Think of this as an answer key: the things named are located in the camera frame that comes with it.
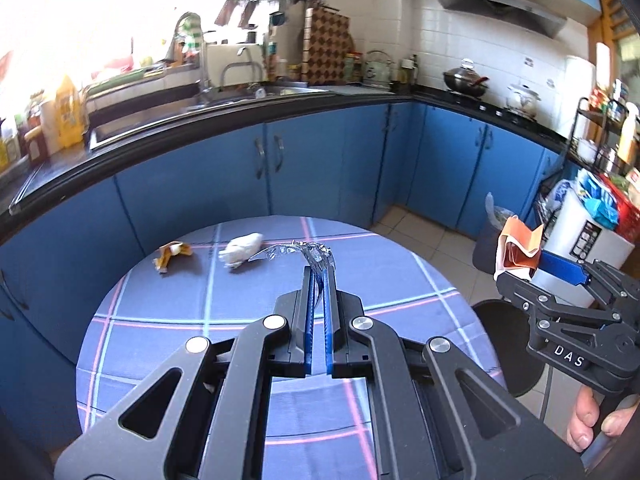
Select silver foil blister pack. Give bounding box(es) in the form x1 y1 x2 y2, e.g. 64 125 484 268
247 240 337 291

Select white trash bin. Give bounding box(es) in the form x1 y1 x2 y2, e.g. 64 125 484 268
531 190 636 308

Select black gas stove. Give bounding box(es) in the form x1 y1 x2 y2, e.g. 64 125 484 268
445 90 556 131

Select red plastic bag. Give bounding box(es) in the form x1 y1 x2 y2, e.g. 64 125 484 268
607 175 640 242

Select black kitchen countertop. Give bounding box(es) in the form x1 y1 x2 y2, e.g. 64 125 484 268
0 87 571 241

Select tall chrome faucet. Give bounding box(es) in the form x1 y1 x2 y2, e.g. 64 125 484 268
172 11 213 103

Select crumpled white tissue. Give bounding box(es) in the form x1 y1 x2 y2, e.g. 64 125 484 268
220 232 265 268

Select person's right hand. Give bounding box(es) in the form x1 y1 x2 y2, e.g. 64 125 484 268
571 392 632 453

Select black round stool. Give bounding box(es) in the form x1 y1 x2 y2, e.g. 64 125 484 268
472 299 546 398

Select steel range hood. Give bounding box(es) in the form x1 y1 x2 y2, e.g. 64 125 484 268
424 0 568 38

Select black wok with lid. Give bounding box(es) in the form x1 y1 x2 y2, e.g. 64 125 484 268
442 58 491 98

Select orange and white wrapper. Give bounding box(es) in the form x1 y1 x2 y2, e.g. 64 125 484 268
492 215 546 281

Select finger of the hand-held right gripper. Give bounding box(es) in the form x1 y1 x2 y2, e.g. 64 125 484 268
537 251 640 321
496 270 621 335

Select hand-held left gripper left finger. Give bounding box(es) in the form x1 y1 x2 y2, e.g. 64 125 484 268
54 266 317 480

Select dark sauce jar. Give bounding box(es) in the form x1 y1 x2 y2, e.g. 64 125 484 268
25 92 48 161

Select tall white appliance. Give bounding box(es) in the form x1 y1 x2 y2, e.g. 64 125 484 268
565 55 598 138

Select checkered wooden cutting board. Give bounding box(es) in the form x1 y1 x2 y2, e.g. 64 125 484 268
302 6 353 86

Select dark grey bin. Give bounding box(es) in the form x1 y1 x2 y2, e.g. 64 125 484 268
472 192 516 276

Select white cooking pot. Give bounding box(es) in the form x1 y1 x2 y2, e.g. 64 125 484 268
506 82 542 116

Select crumpled yellow wrapper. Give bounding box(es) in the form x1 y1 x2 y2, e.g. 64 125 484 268
152 241 193 275

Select blue kitchen base cabinets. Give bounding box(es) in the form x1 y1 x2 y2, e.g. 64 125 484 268
0 100 566 441

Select black storage rack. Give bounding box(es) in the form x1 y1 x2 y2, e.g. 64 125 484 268
537 95 640 241

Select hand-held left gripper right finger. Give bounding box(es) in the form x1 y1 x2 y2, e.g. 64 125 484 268
322 266 586 480

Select yellow bag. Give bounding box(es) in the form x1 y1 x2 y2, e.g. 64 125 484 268
54 75 86 148

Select steel kitchen sink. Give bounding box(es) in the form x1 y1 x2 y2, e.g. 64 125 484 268
87 85 331 151

